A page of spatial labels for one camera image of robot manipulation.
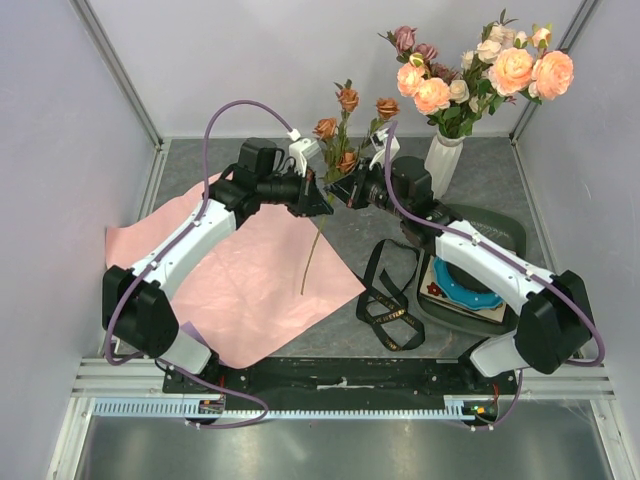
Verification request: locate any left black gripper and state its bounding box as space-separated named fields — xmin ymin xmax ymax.
xmin=258 ymin=165 xmax=334 ymax=219

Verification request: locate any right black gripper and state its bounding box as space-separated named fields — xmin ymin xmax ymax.
xmin=327 ymin=157 xmax=410 ymax=220

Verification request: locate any purple pink wrapping paper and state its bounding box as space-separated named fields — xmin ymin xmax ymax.
xmin=106 ymin=189 xmax=363 ymax=368

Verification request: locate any black ribbon with gold lettering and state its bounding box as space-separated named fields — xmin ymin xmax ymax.
xmin=356 ymin=239 xmax=426 ymax=352

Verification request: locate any large peach peony stem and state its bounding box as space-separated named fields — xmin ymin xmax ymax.
xmin=396 ymin=56 xmax=457 ymax=139

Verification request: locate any pale pink rose stem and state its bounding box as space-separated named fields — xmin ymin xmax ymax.
xmin=445 ymin=12 xmax=558 ymax=138

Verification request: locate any mauve rose stem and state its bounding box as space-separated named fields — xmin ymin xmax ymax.
xmin=378 ymin=25 xmax=461 ymax=84

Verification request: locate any cream pink rose stem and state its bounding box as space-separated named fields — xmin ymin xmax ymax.
xmin=487 ymin=47 xmax=574 ymax=101

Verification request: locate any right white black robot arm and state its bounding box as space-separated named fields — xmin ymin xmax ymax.
xmin=325 ymin=156 xmax=596 ymax=394

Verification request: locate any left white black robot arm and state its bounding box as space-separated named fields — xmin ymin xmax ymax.
xmin=102 ymin=138 xmax=333 ymax=393

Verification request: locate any white ribbed ceramic vase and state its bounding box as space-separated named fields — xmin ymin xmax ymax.
xmin=424 ymin=133 xmax=465 ymax=199

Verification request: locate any black round plate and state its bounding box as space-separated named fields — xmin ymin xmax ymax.
xmin=445 ymin=262 xmax=492 ymax=294

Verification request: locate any dark green plastic tray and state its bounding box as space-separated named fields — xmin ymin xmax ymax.
xmin=412 ymin=203 xmax=527 ymax=337

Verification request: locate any blue scalloped plate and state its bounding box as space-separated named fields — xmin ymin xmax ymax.
xmin=433 ymin=257 xmax=503 ymax=311

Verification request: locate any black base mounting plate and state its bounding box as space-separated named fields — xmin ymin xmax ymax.
xmin=159 ymin=355 xmax=516 ymax=411

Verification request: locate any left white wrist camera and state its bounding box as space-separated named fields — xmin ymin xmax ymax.
xmin=287 ymin=129 xmax=321 ymax=177

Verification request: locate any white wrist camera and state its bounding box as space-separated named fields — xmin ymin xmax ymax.
xmin=287 ymin=129 xmax=321 ymax=177
xmin=369 ymin=128 xmax=400 ymax=170

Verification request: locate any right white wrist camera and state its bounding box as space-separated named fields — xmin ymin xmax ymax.
xmin=369 ymin=128 xmax=400 ymax=170

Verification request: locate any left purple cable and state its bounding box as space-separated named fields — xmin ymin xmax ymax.
xmin=103 ymin=99 xmax=271 ymax=434

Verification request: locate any purple cable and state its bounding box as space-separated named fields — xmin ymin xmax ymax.
xmin=382 ymin=119 xmax=606 ymax=434
xmin=103 ymin=99 xmax=271 ymax=434

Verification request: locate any grey slotted cable duct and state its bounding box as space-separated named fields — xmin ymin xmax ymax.
xmin=93 ymin=397 xmax=498 ymax=422

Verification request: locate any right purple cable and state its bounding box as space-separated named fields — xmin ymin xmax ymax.
xmin=382 ymin=119 xmax=606 ymax=434

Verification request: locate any aluminium frame rail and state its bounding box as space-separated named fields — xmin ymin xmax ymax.
xmin=72 ymin=357 xmax=614 ymax=400

